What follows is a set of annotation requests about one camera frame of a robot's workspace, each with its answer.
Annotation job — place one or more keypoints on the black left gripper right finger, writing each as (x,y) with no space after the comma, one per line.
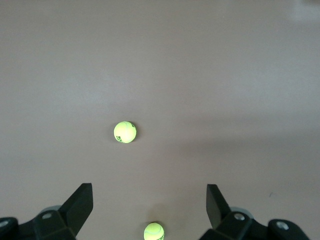
(232,228)

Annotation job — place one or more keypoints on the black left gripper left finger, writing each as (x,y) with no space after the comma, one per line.
(62,222)

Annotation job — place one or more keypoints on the yellow tennis ball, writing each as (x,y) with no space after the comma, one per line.
(153,232)
(123,132)

